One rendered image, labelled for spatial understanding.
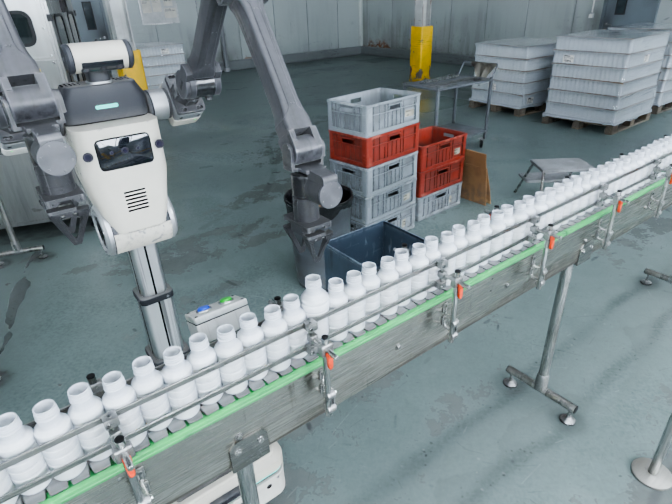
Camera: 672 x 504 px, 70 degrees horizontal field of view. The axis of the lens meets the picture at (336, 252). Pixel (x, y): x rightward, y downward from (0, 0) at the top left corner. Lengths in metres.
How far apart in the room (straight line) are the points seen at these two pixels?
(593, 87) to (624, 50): 0.55
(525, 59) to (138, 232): 7.14
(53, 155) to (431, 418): 2.00
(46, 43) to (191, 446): 3.75
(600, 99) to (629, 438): 5.53
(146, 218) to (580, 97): 6.73
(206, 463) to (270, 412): 0.17
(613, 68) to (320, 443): 6.21
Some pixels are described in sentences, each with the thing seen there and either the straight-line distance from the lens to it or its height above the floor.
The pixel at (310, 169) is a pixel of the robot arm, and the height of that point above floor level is 1.48.
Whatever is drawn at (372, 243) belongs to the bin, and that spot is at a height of 0.86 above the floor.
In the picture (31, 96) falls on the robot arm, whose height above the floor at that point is 1.66.
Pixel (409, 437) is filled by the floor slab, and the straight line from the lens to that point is 2.38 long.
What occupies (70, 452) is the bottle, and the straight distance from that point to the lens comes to 1.08.
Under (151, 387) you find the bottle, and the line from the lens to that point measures 1.05.
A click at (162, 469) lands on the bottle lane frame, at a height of 0.93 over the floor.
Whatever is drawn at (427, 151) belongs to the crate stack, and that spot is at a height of 0.61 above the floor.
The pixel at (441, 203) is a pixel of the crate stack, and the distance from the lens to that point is 4.49.
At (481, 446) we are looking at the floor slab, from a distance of 2.40.
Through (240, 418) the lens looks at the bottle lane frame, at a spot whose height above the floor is 0.95.
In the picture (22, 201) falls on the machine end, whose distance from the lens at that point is 4.83.
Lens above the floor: 1.79
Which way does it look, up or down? 28 degrees down
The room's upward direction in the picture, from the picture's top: 2 degrees counter-clockwise
